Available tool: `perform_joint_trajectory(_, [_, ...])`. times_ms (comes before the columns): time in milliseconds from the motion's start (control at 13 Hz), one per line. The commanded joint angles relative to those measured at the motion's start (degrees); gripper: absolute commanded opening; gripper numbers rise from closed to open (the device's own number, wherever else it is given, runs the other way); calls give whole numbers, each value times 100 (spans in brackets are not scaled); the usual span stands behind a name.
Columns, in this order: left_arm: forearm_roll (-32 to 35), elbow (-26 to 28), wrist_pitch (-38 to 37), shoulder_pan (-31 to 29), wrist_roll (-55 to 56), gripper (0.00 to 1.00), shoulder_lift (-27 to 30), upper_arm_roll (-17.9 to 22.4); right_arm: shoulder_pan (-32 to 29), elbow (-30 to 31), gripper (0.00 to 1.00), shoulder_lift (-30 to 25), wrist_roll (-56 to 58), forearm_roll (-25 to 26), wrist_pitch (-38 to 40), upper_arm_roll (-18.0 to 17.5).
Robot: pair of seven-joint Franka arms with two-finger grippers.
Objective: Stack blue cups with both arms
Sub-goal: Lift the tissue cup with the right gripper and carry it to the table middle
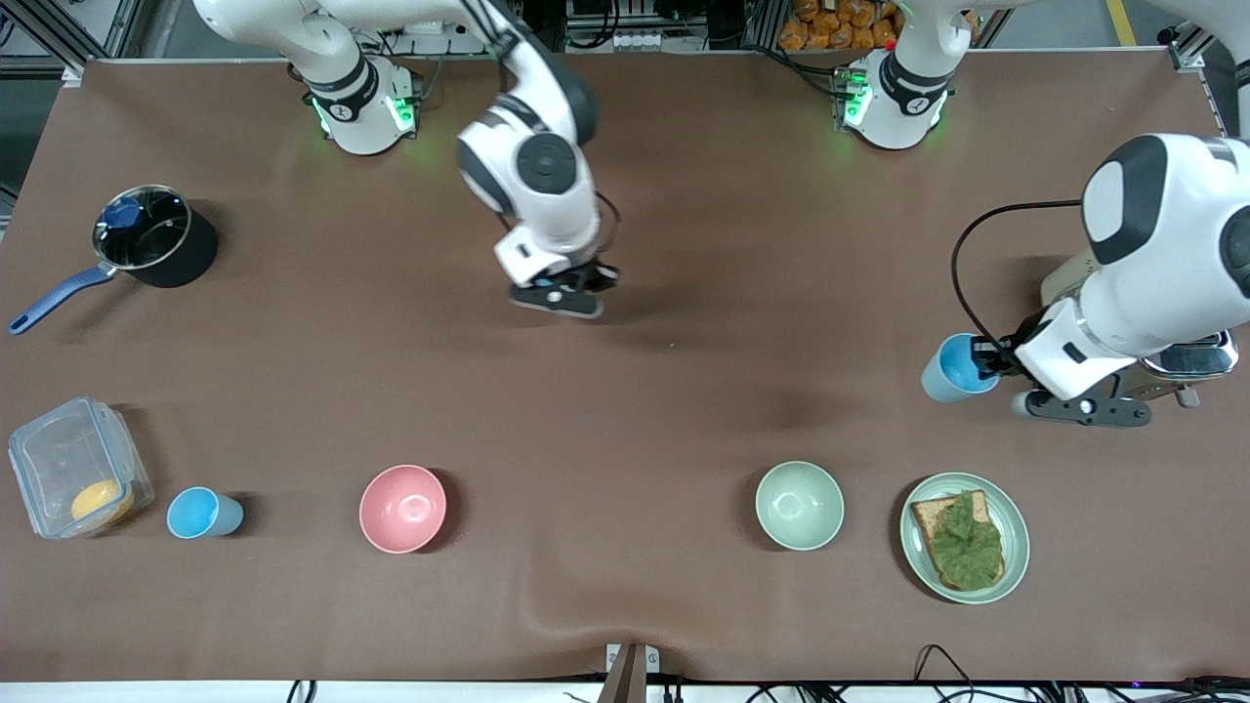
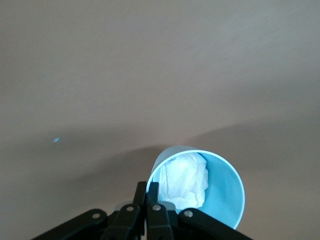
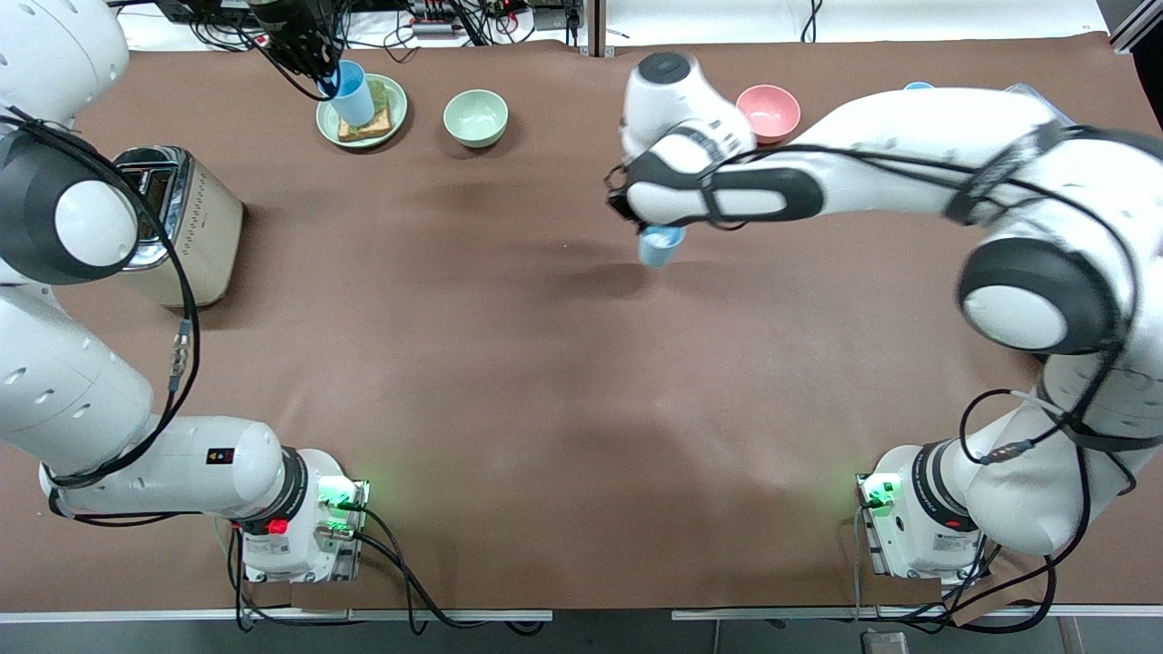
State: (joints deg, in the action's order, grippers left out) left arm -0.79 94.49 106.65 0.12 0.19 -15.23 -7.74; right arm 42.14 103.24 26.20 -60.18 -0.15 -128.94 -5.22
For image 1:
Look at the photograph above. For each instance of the green lettuce leaf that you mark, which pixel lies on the green lettuce leaf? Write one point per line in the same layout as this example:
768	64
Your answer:
967	547

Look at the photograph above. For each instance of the green plate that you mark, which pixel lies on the green plate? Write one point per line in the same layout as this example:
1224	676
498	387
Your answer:
923	576

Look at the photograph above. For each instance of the blue cup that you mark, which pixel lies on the blue cup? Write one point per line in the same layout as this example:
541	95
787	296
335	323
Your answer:
942	376
195	513

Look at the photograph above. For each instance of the toast slice with crust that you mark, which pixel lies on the toast slice with crust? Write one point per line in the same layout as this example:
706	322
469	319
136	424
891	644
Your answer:
928	513

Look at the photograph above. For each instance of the pink bowl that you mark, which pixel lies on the pink bowl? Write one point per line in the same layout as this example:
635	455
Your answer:
402	508

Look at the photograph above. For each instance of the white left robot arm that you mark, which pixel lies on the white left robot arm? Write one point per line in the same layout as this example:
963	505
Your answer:
1172	244

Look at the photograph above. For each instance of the aluminium frame profile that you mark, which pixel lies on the aluminium frame profile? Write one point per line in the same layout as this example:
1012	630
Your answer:
1187	54
127	24

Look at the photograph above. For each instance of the clear plastic container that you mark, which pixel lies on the clear plastic container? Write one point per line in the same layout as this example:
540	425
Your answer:
59	459

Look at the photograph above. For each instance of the metal mounting bracket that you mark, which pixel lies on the metal mounting bracket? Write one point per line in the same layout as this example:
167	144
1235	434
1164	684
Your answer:
613	659

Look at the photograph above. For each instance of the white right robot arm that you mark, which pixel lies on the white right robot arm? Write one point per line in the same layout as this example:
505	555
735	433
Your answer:
537	166

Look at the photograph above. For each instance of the beige chrome toaster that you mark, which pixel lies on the beige chrome toaster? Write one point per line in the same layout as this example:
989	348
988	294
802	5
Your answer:
1187	361

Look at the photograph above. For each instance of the glass lid blue knob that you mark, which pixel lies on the glass lid blue knob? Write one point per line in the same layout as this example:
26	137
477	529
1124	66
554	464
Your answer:
156	239

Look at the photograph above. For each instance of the yellow round food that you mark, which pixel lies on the yellow round food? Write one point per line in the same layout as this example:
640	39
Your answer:
98	503

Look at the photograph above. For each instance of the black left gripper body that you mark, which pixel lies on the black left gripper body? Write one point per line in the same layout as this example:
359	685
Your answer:
998	357

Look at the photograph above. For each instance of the white power strip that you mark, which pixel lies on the white power strip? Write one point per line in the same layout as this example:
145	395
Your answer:
430	39
640	41

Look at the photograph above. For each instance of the brown table cloth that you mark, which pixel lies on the brown table cloth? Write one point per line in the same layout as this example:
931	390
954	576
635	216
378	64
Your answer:
625	410

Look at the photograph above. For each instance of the green bowl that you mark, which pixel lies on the green bowl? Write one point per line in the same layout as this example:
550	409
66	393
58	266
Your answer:
799	506

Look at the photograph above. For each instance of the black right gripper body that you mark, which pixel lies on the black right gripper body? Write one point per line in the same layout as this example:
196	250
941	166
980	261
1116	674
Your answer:
598	277

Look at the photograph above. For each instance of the brown camera post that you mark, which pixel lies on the brown camera post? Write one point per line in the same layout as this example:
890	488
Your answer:
625	683

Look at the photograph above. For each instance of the orange snack packs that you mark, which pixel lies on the orange snack packs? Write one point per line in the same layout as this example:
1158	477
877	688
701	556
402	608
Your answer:
830	29

